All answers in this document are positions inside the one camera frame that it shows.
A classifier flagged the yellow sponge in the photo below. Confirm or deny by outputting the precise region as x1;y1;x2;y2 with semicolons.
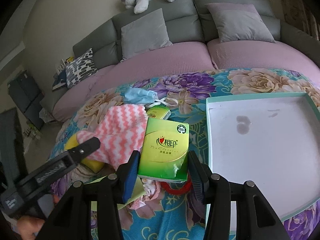
64;134;104;173

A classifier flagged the red tape roll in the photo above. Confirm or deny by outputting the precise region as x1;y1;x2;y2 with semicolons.
159;174;192;196

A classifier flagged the green tissue pack large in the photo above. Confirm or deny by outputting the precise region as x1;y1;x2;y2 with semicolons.
138;118;189;183

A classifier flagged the pink white zigzag towel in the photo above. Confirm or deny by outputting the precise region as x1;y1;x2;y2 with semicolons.
76;104;148;170

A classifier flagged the light green cloth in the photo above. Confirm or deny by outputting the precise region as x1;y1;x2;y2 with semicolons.
89;176;145;212

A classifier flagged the pink floral scrunchie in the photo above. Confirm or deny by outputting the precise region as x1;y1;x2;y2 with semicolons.
129;178;161;210

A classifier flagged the person's left hand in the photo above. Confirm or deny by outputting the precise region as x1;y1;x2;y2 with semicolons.
11;194;60;239

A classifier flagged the floral blanket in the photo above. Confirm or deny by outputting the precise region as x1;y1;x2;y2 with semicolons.
52;68;319;239

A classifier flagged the small green tissue pack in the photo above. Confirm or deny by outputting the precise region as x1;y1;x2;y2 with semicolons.
146;105;171;120

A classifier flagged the blue book on sofa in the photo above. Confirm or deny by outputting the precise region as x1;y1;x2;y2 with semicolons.
52;69;67;91

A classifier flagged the blue face mask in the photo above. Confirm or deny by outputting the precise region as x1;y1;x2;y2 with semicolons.
123;87;178;109

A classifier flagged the white tray teal rim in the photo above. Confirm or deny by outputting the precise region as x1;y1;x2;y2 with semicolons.
206;92;319;220

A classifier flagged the black white patterned cushion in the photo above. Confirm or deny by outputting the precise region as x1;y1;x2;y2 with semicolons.
65;48;98;89

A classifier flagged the dark cabinet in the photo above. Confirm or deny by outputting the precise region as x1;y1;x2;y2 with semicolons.
8;70;44;130

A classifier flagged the grey cushion middle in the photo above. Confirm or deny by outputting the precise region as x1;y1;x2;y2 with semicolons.
121;8;172;61

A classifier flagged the grey sofa pink seat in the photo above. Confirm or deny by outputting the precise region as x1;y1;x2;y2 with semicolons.
40;0;319;121

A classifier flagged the grey pink cushion right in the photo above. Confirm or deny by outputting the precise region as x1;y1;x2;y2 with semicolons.
206;3;275;43

